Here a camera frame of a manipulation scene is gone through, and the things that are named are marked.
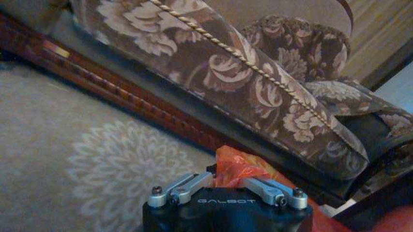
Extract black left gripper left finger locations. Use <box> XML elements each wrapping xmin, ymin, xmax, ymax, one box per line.
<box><xmin>147</xmin><ymin>163</ymin><xmax>218</xmax><ymax>208</ymax></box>

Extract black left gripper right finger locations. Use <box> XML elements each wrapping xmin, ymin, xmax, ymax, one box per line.
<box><xmin>239</xmin><ymin>176</ymin><xmax>310</xmax><ymax>210</ymax></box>

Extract orange plastic garbage bag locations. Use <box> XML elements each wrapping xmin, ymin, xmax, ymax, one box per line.
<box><xmin>214</xmin><ymin>145</ymin><xmax>353</xmax><ymax>232</ymax></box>

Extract grey floral patterned rug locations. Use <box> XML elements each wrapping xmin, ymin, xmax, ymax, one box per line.
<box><xmin>0</xmin><ymin>60</ymin><xmax>221</xmax><ymax>232</ymax></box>

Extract floral brown sofa seat cushion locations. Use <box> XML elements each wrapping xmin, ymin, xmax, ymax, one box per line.
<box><xmin>70</xmin><ymin>0</ymin><xmax>413</xmax><ymax>181</ymax></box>

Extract floral brown throw pillow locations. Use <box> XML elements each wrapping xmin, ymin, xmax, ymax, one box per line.
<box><xmin>241</xmin><ymin>14</ymin><xmax>353</xmax><ymax>84</ymax></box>

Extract beige sofa back cushion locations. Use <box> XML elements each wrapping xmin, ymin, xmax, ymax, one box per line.
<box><xmin>202</xmin><ymin>0</ymin><xmax>356</xmax><ymax>37</ymax></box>

